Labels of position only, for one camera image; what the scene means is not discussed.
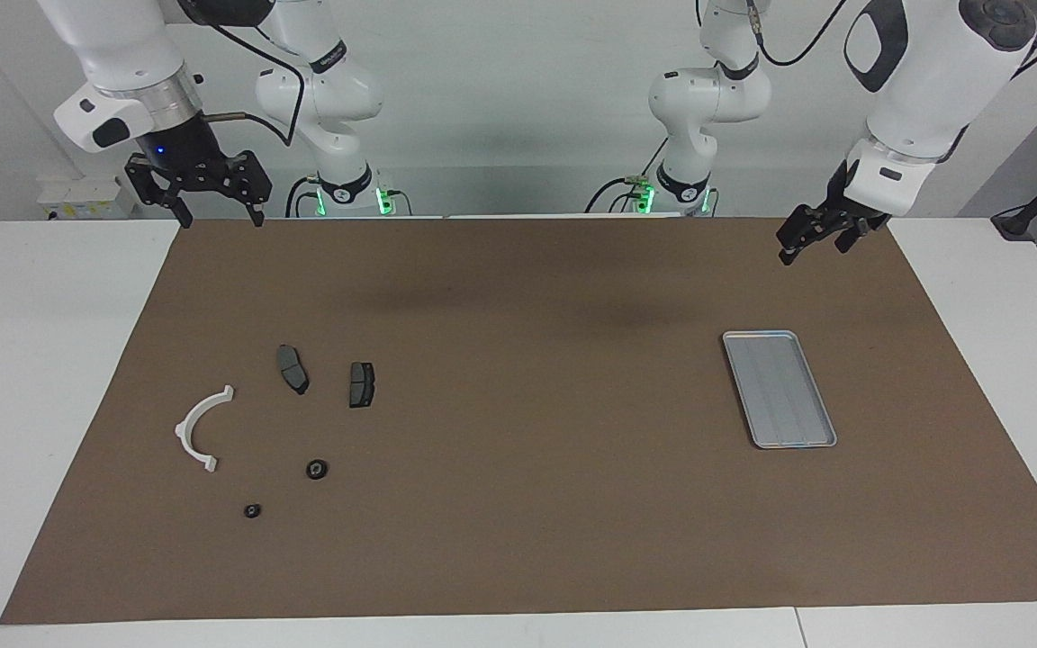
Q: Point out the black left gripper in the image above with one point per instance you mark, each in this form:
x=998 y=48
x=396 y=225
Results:
x=847 y=211

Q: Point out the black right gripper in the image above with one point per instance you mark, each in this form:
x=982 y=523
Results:
x=181 y=153

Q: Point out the large black bearing gear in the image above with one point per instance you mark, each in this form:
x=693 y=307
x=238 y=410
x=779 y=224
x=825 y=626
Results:
x=318 y=469

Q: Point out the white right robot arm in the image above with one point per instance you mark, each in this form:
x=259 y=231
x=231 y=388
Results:
x=122 y=45

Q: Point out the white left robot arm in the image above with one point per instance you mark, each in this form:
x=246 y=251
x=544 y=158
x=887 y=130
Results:
x=933 y=72

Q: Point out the silver metal tray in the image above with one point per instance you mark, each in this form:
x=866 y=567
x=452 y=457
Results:
x=780 y=396

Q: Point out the white power strip box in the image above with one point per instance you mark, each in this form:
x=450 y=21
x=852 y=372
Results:
x=77 y=198

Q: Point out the curved dark grey brake pad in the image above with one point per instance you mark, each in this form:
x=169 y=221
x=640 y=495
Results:
x=292 y=367

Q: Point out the rectangular dark grey brake pad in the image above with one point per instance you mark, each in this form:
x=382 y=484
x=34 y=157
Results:
x=362 y=385

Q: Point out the brown table mat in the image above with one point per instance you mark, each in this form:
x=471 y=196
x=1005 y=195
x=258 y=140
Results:
x=527 y=504

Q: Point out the white curved plastic bracket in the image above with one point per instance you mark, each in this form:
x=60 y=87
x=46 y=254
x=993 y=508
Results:
x=184 y=430

